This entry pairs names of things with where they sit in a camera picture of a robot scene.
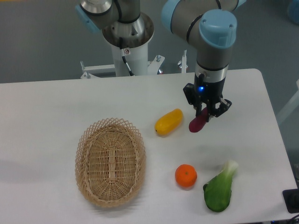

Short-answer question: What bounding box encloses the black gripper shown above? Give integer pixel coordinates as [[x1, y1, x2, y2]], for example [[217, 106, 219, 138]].
[[183, 74, 232, 122]]

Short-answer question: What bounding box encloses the purple sweet potato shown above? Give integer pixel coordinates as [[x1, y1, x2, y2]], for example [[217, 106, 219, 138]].
[[189, 108, 208, 133]]

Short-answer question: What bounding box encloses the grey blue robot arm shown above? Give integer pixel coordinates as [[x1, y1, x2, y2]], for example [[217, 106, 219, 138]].
[[75, 0, 242, 122]]

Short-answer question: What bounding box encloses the yellow mango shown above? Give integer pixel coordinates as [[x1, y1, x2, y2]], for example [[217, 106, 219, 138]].
[[154, 108, 183, 136]]

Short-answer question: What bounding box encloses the orange mandarin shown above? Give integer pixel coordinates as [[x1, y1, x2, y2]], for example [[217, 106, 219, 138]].
[[175, 164, 197, 188]]

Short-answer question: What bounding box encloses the green bok choy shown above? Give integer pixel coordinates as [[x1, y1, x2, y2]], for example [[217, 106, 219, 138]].
[[203, 160, 238, 212]]

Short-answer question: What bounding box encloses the woven wicker basket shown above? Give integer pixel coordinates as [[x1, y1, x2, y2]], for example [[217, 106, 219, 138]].
[[75, 118, 146, 208]]

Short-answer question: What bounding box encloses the blue object top right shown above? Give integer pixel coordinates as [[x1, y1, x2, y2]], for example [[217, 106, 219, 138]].
[[287, 0, 299, 25]]

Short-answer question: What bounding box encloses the black device at edge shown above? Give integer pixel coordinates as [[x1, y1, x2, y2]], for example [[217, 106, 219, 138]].
[[282, 189, 299, 214]]

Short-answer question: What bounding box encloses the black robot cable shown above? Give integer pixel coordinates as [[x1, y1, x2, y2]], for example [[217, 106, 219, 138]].
[[119, 37, 135, 77]]

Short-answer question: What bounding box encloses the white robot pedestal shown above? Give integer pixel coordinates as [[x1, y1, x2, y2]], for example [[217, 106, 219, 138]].
[[79, 13, 189, 79]]

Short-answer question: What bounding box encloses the white frame at right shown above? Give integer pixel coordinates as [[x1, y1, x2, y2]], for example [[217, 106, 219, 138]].
[[276, 80, 299, 125]]

